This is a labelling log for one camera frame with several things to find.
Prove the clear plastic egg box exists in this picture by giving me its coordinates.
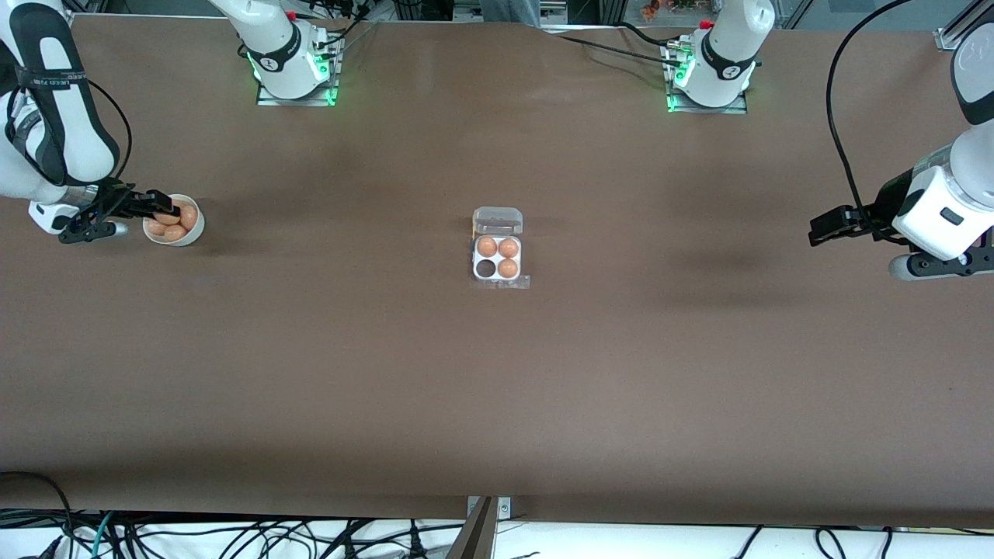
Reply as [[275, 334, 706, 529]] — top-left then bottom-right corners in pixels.
[[469, 207, 533, 291]]

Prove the white round bowl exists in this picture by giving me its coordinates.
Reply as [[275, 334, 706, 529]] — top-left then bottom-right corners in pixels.
[[142, 193, 205, 248]]

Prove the person in grey trousers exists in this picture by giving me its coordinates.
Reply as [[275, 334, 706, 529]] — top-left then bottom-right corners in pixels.
[[480, 0, 540, 26]]

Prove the dark metal bar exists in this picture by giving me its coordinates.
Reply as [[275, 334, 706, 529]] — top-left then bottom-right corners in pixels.
[[445, 497, 499, 559]]

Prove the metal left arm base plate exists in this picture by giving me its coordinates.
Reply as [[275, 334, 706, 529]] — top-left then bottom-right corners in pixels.
[[662, 37, 751, 116]]

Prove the aluminium profile rail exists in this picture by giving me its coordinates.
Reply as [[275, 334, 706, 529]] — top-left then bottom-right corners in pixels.
[[934, 0, 985, 52]]

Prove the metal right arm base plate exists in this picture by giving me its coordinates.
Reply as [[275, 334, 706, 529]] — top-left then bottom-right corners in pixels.
[[255, 33, 345, 108]]

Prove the black looped cable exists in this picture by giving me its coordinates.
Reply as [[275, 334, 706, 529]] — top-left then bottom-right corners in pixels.
[[0, 470, 75, 544]]

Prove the black cable on table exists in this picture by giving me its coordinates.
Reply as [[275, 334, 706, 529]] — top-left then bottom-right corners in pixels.
[[544, 22, 684, 63]]

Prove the teal cable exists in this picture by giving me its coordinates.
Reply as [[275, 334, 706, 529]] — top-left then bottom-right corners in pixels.
[[87, 512, 117, 559]]

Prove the silver metal bracket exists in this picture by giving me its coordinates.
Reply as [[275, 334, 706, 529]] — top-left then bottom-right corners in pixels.
[[466, 495, 513, 519]]

